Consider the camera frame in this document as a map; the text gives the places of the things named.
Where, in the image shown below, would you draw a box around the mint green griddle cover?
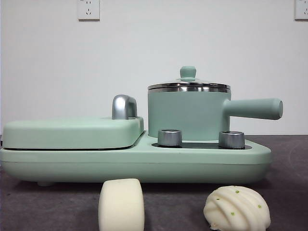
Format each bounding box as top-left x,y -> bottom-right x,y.
1,116 -> 145,149

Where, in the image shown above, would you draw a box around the silver control knob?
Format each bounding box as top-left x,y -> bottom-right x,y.
157,129 -> 183,147
218,130 -> 245,149

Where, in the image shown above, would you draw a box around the silver griddle cover handle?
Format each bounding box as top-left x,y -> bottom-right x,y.
112,94 -> 138,120

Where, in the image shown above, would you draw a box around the mint green breakfast machine base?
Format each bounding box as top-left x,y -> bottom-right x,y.
0,129 -> 273,187

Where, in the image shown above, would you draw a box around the white wall socket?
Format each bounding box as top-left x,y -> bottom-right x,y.
77,0 -> 101,21
294,0 -> 308,21

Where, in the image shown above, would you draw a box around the pleated white bun green flecks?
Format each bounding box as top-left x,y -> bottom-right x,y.
203,185 -> 272,230

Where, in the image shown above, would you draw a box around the black control panel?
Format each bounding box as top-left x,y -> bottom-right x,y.
152,141 -> 253,149

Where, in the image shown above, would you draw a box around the smooth white steamed bun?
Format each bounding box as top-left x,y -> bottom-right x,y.
98,178 -> 145,231

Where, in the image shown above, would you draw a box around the glass pot lid green knob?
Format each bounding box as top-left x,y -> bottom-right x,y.
147,65 -> 231,89

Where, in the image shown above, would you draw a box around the mint green pot with handle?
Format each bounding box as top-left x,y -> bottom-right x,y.
147,87 -> 284,141

